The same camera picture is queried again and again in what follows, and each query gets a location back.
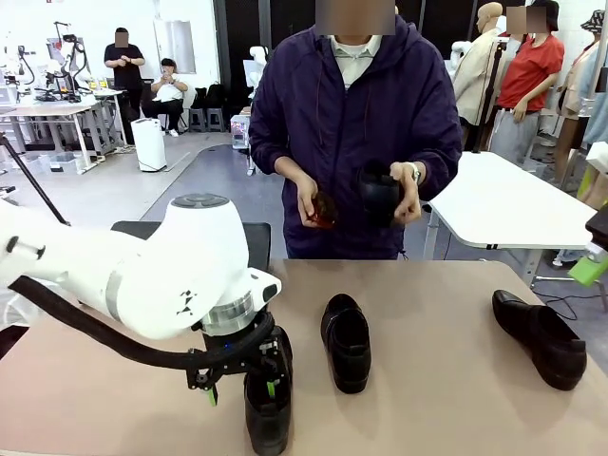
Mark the person's right forearm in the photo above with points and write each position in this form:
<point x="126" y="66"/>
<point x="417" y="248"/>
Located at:
<point x="290" y="171"/>

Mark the red-brown shoe brush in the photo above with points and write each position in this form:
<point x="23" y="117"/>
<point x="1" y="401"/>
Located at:
<point x="327" y="209"/>

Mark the black backpack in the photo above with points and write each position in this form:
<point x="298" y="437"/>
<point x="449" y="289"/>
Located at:
<point x="216" y="97"/>

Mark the black tripod stand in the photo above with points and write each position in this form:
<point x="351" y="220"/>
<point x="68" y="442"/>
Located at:
<point x="494" y="81"/>

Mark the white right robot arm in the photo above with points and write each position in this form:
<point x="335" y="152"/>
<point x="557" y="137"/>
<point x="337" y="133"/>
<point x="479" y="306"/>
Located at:
<point x="599" y="154"/>

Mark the seated person in white shirt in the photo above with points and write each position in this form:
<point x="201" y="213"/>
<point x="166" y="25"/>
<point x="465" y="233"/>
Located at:
<point x="166" y="90"/>

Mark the white wall panel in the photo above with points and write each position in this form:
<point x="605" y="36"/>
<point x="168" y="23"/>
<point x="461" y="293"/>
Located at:
<point x="175" y="47"/>

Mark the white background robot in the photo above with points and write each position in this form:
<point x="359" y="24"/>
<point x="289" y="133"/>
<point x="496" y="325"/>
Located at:
<point x="259" y="59"/>

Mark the mannequin in beige jacket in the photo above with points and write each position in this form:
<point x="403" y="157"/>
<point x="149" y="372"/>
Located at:
<point x="477" y="81"/>

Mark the large white table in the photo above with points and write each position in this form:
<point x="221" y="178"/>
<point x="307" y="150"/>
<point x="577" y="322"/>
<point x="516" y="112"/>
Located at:
<point x="499" y="204"/>

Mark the person's left hand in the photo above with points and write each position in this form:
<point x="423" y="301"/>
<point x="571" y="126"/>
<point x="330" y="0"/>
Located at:
<point x="411" y="195"/>

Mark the black-white robot arm on desk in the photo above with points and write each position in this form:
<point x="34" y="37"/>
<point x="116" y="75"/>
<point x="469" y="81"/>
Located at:
<point x="71" y="52"/>

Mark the mannequin with bucket hat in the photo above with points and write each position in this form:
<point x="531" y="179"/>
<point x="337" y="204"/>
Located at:
<point x="582" y="85"/>

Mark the person in purple jacket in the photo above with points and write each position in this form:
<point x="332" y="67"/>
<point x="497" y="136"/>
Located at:
<point x="361" y="119"/>

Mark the mannequin in red shirt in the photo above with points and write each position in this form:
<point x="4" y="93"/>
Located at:
<point x="529" y="71"/>

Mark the person's right hand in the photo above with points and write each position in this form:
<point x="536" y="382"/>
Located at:
<point x="306" y="199"/>

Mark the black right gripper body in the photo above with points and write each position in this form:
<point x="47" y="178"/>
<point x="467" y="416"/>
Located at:
<point x="601" y="228"/>

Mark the yellow-green garment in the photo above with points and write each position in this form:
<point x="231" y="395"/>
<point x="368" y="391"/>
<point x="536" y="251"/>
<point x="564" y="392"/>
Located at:
<point x="585" y="183"/>

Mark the wood-top desk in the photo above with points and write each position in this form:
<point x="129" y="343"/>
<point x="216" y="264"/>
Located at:
<point x="107" y="94"/>
<point x="43" y="111"/>

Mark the silver wristwatch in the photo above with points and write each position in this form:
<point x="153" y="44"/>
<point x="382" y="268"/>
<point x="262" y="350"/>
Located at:
<point x="416" y="172"/>

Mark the black tripod leg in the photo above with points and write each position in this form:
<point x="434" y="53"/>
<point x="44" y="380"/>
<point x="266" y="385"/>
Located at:
<point x="33" y="183"/>

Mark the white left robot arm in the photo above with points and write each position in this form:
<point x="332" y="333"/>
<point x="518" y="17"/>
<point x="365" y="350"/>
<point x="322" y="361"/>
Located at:
<point x="142" y="285"/>

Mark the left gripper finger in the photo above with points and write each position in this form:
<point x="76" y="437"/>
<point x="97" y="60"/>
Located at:
<point x="214" y="396"/>
<point x="271" y="388"/>

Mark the white air purifier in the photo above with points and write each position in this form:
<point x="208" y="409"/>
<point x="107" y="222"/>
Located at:
<point x="149" y="145"/>

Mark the clear storage box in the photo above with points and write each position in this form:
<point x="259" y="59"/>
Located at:
<point x="59" y="164"/>

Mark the white robot arm on desk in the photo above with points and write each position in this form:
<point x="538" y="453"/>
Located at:
<point x="16" y="62"/>

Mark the grey plastic stool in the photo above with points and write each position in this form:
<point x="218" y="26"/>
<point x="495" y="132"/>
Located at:
<point x="214" y="119"/>
<point x="197" y="119"/>

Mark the computer case with lights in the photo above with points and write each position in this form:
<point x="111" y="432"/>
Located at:
<point x="240" y="133"/>

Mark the black leather buckle shoe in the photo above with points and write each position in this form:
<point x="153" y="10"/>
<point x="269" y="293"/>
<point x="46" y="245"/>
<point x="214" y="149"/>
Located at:
<point x="546" y="351"/>
<point x="347" y="366"/>
<point x="266" y="427"/>
<point x="377" y="195"/>

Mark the man in black t-shirt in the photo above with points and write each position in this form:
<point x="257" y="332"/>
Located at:
<point x="124" y="71"/>

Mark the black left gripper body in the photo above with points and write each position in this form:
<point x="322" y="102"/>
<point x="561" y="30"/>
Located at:
<point x="282" y="354"/>

